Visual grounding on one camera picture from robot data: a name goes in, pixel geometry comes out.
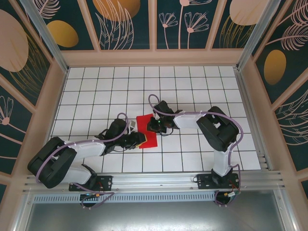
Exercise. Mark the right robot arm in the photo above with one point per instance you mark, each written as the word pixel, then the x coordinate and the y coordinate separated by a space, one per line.
pixel 190 121

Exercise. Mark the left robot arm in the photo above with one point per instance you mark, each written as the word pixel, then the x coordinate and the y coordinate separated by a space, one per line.
pixel 89 148

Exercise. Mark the grey metal sheet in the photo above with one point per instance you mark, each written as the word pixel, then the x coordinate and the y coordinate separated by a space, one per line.
pixel 154 216

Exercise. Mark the small controller board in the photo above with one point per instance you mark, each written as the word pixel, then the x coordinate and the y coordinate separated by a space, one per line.
pixel 232 194
pixel 92 195

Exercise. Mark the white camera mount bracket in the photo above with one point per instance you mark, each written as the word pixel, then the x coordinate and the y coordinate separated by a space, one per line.
pixel 132 125

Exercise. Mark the aluminium mounting rail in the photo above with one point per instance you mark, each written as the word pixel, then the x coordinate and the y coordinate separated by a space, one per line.
pixel 154 180

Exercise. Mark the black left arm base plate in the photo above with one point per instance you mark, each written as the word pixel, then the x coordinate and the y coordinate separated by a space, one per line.
pixel 106 183

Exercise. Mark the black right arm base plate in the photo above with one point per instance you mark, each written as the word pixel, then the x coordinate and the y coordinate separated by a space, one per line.
pixel 204 181

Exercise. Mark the aluminium side rail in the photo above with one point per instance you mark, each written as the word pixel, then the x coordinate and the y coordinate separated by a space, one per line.
pixel 252 120

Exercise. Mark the aluminium frame post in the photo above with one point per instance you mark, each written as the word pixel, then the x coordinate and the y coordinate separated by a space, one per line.
pixel 47 38
pixel 256 36

